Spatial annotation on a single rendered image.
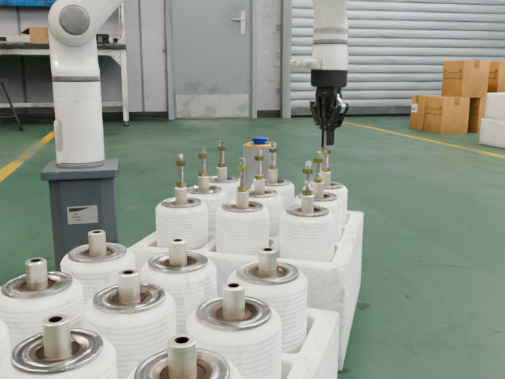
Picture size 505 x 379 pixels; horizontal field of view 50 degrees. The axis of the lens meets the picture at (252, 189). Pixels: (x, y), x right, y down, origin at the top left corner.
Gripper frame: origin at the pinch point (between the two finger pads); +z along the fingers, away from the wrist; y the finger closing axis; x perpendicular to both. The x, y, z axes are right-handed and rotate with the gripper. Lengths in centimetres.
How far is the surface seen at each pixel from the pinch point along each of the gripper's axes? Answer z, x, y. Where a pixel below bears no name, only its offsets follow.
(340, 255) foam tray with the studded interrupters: 17.2, 10.0, -23.1
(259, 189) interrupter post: 9.1, 16.8, -3.2
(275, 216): 13.9, 14.8, -6.7
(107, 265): 11, 50, -33
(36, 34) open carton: -50, 48, 468
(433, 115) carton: 20, -260, 274
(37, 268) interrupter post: 8, 58, -38
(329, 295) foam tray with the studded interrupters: 21.9, 14.8, -28.0
